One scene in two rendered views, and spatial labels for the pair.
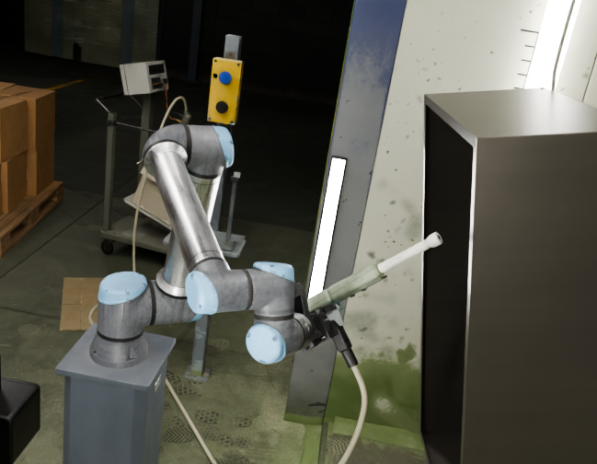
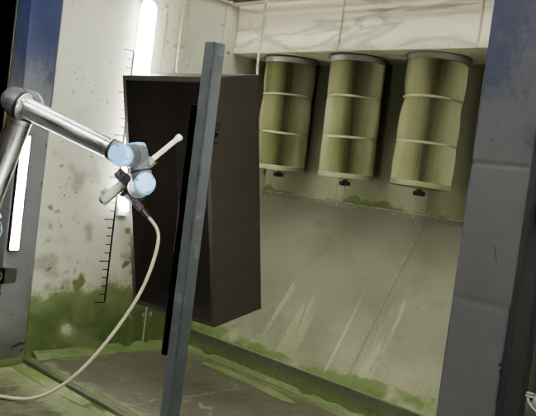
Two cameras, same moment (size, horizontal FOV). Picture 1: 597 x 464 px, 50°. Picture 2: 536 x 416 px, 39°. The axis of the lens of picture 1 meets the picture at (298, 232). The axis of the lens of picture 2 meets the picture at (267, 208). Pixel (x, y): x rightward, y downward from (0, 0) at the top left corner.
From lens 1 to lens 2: 2.49 m
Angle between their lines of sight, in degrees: 50
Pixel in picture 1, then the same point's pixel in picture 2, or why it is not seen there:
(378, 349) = (59, 283)
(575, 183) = (239, 98)
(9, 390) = not seen: hidden behind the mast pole
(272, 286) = (144, 152)
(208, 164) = not seen: hidden behind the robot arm
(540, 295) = (233, 153)
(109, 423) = not seen: outside the picture
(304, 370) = (7, 315)
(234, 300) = (136, 157)
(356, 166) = (36, 140)
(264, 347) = (147, 183)
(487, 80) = (110, 79)
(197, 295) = (125, 153)
